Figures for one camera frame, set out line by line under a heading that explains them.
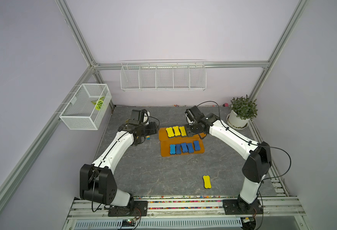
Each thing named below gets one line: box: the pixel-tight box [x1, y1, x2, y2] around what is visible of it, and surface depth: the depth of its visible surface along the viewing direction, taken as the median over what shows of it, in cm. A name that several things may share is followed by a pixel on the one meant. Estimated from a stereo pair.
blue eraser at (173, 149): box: [169, 144, 176, 155], surface depth 95 cm
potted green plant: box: [226, 94, 259, 129], surface depth 96 cm
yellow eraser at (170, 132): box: [165, 126, 175, 138], surface depth 87 cm
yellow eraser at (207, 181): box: [202, 174, 213, 189], surface depth 82 cm
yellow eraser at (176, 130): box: [172, 125, 181, 138], surface depth 87 cm
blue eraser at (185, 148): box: [180, 142, 189, 154], surface depth 95 cm
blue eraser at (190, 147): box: [186, 142, 194, 154], surface depth 96 cm
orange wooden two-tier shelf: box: [158, 126, 207, 158], surface depth 95 cm
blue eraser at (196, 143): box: [193, 140, 201, 151], surface depth 99 cm
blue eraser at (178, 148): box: [175, 143, 182, 155], surface depth 96 cm
